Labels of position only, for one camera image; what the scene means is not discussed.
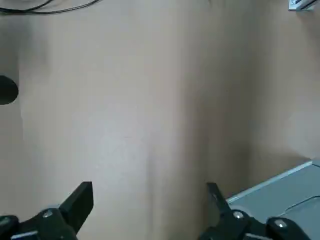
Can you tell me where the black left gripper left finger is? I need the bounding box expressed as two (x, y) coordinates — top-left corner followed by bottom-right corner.
(0, 181), (95, 240)

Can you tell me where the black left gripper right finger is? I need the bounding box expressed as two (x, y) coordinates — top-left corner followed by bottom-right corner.
(199, 182), (310, 240)

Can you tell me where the grey drawer cabinet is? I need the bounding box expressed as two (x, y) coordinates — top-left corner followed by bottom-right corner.
(224, 157), (320, 240)

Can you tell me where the black cylindrical vase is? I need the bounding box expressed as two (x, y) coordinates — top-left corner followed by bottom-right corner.
(0, 74), (20, 106)

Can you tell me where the black table cable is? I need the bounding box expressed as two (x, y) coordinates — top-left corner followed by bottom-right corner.
(0, 0), (98, 15)

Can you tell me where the aluminium frame post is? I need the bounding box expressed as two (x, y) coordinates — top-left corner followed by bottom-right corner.
(288, 0), (315, 11)

